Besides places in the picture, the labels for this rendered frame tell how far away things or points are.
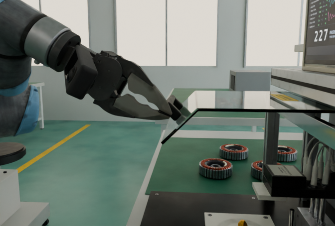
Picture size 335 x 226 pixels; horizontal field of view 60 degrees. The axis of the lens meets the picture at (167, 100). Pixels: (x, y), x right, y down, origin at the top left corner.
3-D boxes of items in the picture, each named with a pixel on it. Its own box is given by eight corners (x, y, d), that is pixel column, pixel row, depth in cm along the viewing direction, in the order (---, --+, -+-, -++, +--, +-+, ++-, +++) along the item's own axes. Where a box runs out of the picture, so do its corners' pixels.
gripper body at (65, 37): (140, 65, 53) (83, 32, 53) (130, 67, 44) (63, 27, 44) (120, 101, 54) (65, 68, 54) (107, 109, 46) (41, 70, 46)
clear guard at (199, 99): (160, 144, 46) (160, 107, 45) (171, 115, 70) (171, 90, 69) (378, 150, 43) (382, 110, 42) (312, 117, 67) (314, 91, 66)
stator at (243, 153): (253, 158, 113) (254, 149, 113) (230, 163, 109) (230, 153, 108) (236, 150, 124) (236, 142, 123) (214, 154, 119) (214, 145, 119)
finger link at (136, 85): (181, 96, 51) (136, 69, 51) (180, 100, 46) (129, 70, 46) (172, 110, 52) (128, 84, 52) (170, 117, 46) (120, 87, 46)
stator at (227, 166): (199, 179, 94) (199, 168, 94) (199, 166, 105) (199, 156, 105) (234, 180, 93) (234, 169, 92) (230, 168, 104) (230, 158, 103)
